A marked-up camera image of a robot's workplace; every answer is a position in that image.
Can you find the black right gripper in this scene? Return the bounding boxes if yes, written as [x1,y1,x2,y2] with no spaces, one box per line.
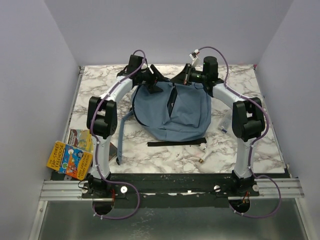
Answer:
[169,64,207,87]

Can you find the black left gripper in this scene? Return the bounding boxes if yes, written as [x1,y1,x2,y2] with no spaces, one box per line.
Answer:
[136,64,169,94]

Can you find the blue student backpack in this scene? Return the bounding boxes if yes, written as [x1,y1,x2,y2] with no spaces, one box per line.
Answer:
[116,81,212,164]

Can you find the dark red notebook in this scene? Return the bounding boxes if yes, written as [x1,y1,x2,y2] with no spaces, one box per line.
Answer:
[108,143,118,161]

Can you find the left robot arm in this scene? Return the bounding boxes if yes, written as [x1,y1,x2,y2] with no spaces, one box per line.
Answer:
[86,53,166,198]

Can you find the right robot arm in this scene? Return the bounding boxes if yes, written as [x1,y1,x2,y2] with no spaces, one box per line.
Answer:
[170,56,266,196]

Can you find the clear plastic packet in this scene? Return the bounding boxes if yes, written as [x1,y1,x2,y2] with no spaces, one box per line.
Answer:
[217,114,232,134]

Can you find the yellow illustrated book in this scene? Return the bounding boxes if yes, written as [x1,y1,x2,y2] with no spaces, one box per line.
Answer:
[66,129,94,153]

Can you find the yellow treehouse book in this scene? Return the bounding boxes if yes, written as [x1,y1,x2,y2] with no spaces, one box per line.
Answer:
[46,141,93,181]

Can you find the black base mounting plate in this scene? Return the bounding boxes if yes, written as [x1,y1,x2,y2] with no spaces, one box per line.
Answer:
[49,172,293,210]

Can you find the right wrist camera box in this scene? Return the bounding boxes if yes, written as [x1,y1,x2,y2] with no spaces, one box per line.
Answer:
[189,49,200,67]

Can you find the aluminium frame rail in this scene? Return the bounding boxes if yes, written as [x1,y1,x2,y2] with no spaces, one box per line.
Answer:
[38,178,93,201]

